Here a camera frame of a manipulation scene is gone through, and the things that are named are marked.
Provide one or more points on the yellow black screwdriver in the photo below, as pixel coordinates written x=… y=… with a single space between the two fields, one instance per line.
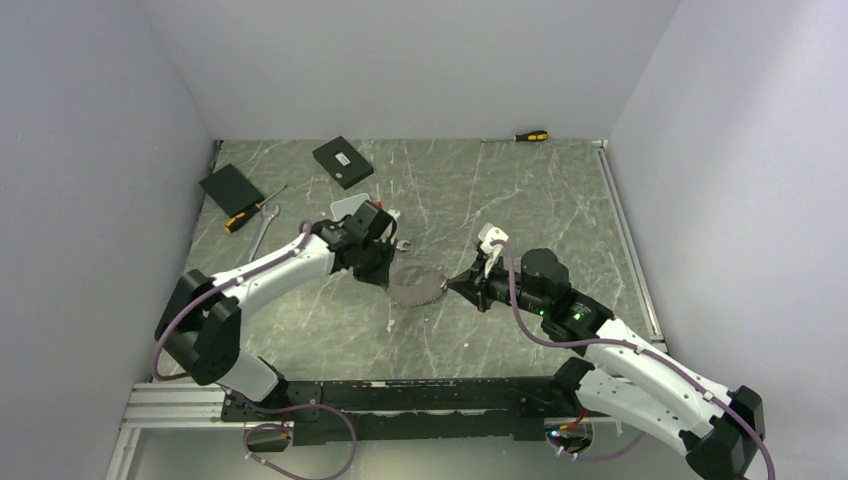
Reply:
x=236 y=222
x=527 y=137

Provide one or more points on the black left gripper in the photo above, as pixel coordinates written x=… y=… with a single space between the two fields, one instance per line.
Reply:
x=380 y=276

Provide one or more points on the black box with white label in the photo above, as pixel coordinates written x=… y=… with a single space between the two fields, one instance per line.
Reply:
x=343 y=162

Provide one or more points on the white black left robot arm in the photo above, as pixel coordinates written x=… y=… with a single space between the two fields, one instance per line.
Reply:
x=252 y=298

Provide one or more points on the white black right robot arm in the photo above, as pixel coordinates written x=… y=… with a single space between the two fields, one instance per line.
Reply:
x=718 y=430

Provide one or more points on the yellow black screwdriver at left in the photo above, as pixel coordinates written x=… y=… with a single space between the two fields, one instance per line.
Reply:
x=236 y=222

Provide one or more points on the yellow black screwdriver at back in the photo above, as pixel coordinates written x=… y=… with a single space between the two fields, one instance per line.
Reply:
x=527 y=137

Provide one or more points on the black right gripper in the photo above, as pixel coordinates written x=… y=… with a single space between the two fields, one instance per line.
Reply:
x=473 y=285

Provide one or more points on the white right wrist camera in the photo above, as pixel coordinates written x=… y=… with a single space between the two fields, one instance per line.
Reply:
x=491 y=242

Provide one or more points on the large silver combination wrench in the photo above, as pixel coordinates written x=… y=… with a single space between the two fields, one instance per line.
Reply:
x=268 y=213

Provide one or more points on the metal oval key organizer plate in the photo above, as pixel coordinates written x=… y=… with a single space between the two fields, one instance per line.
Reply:
x=414 y=285

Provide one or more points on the flat black box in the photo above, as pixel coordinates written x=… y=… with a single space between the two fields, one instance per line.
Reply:
x=231 y=190

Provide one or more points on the translucent white plastic box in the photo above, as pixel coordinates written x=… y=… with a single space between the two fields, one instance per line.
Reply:
x=347 y=206

